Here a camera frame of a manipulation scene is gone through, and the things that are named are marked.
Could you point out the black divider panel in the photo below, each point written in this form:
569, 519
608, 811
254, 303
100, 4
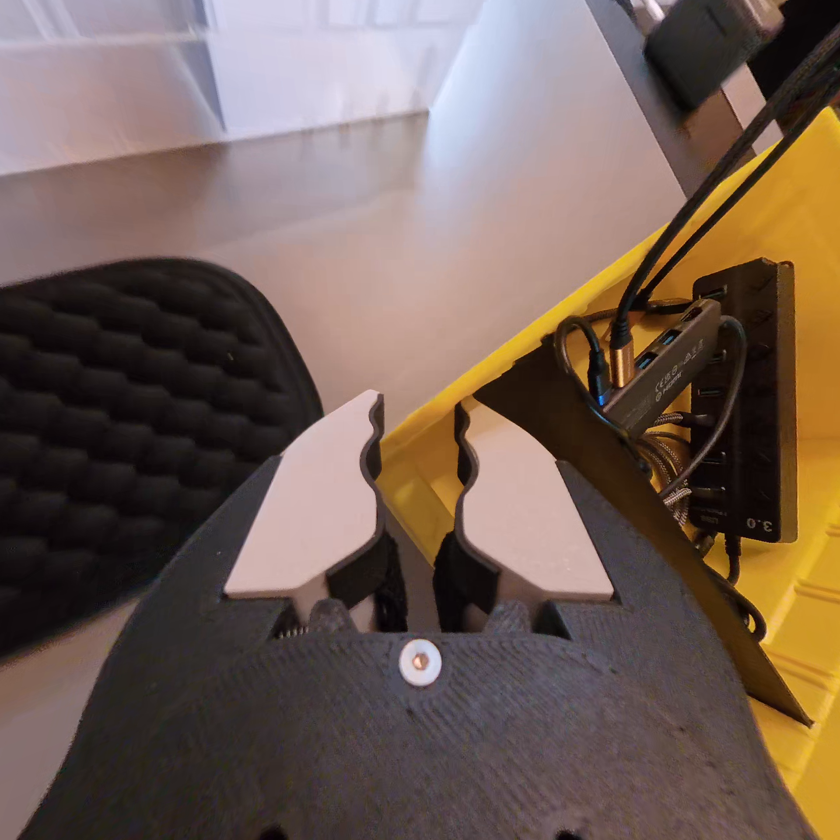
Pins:
604, 459

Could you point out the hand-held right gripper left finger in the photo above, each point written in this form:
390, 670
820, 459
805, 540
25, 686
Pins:
308, 518

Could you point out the grey usb hub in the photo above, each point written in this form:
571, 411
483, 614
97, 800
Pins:
663, 387

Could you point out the yellow plastic bin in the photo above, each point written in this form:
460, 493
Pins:
814, 229

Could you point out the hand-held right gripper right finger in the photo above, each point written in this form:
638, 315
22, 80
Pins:
525, 525

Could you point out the black power adapter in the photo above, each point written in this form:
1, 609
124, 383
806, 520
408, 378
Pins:
702, 46

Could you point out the black quilted pad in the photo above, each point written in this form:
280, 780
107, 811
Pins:
131, 407

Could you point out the black multi-port usb hub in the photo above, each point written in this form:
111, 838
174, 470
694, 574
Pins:
768, 394

